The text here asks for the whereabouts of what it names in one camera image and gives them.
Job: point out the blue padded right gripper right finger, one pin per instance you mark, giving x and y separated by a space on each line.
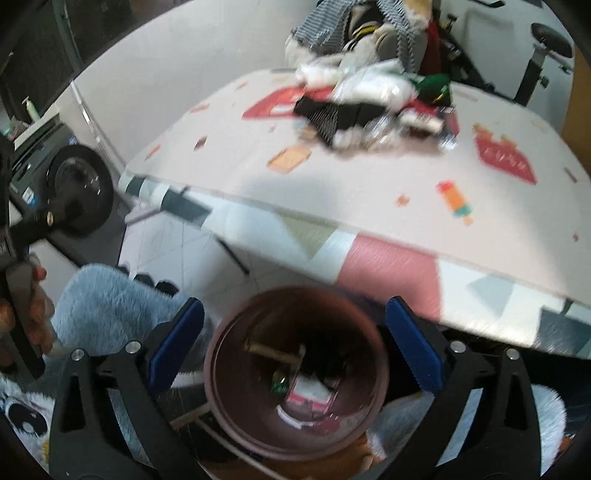
420 343

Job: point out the person's left hand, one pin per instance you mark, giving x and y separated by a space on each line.
40 331

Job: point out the grey fluffy rug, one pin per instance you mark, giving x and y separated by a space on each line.
100 310

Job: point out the washing machine with round door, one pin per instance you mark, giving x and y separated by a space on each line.
52 163

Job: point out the black exercise bike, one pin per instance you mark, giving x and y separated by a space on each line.
499 40

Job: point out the brown round trash bin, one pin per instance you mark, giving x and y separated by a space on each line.
296 373

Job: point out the black white striped shirt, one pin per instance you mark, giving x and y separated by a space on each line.
324 30

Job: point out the green glitter christmas hat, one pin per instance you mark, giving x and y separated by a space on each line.
435 90

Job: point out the black plastic cutlery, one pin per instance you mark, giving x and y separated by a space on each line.
451 128

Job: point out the orange wooden door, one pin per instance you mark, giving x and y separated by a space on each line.
577 127

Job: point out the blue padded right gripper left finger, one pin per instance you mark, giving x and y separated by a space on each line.
169 344

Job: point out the chair piled with clothes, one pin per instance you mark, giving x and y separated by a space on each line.
369 39

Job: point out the red garment on chair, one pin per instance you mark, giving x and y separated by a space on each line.
432 59

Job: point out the white plastic bag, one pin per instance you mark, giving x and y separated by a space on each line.
384 83

